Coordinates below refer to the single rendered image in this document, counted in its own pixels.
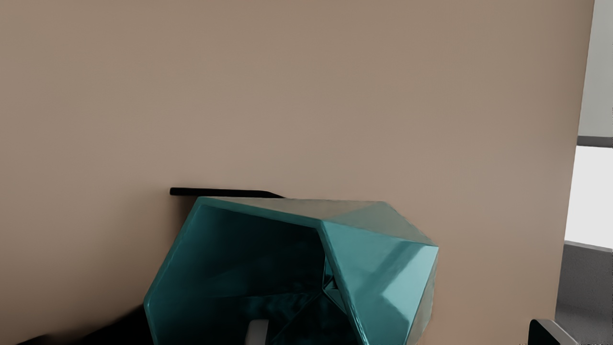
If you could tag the teal faceted mug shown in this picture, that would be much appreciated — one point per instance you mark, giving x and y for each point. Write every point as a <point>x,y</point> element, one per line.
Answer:
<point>383,268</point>

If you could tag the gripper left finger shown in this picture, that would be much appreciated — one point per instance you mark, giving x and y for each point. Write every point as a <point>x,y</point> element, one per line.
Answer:
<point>257,334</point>

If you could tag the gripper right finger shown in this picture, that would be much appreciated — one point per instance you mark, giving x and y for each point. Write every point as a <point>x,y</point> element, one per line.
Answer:
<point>543,335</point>

